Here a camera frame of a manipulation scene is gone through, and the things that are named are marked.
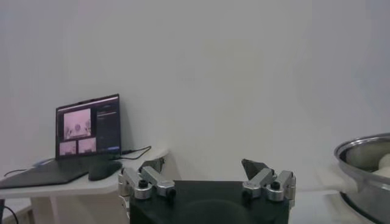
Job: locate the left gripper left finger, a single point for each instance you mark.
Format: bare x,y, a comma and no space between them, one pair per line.
155,179

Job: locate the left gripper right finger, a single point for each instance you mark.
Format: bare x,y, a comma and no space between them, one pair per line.
260,179

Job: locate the white steamed baozi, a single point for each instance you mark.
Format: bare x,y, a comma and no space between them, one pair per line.
385,160

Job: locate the stainless steel steamer basket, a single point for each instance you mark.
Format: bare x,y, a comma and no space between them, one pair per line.
365,188

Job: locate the black computer mouse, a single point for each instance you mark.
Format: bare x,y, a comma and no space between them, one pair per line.
103,170

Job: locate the white side table with mouse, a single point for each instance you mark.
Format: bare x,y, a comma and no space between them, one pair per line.
91,188

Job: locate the black laptop with mouse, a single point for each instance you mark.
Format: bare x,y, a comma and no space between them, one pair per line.
88,128

